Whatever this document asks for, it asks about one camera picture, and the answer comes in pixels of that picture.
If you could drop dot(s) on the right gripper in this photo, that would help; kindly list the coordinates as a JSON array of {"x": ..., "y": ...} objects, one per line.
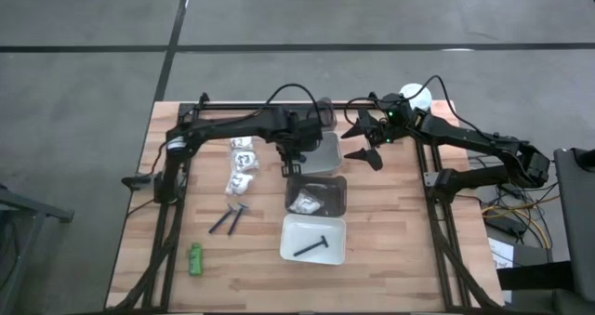
[{"x": 392, "y": 120}]

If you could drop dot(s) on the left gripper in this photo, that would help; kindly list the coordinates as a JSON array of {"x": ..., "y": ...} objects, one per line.
[{"x": 297, "y": 150}]

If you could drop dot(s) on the green shampoo bottle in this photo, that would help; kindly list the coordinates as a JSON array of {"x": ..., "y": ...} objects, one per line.
[{"x": 195, "y": 260}]

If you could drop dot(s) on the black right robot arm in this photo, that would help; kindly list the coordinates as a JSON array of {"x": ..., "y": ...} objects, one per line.
[{"x": 465, "y": 136}]

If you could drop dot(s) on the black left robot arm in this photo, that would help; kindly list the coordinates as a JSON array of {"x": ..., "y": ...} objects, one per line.
[{"x": 223, "y": 127}]

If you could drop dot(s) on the light grey plastic bin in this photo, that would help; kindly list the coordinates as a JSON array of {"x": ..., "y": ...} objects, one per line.
[{"x": 325, "y": 154}]

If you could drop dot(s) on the dark brown translucent bin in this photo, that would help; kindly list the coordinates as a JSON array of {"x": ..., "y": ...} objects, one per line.
[{"x": 332, "y": 189}]

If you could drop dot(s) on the grey translucent bin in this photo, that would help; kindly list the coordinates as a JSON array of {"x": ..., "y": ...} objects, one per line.
[{"x": 329, "y": 115}]

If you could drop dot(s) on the yellow canister white lid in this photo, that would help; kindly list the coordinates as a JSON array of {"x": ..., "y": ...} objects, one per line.
[{"x": 418, "y": 99}]

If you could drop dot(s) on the white plastic bin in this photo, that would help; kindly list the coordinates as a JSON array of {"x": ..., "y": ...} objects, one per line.
[{"x": 325, "y": 254}]

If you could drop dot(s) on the black power brick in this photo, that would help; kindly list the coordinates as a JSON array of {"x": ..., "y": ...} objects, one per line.
[{"x": 509, "y": 224}]

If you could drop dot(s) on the white paper sheet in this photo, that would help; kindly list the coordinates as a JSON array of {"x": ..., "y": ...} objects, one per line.
[{"x": 502, "y": 254}]

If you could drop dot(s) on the grey metal cart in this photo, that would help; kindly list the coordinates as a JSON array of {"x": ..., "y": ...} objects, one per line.
[{"x": 576, "y": 213}]

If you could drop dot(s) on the grey metal stand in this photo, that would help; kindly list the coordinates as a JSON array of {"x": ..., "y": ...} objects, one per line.
[{"x": 32, "y": 209}]

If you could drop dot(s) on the silver metal bracket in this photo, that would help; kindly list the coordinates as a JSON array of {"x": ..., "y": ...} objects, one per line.
[{"x": 430, "y": 180}]

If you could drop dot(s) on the black aluminium table frame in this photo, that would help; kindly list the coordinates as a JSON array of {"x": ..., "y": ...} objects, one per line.
[{"x": 223, "y": 106}]

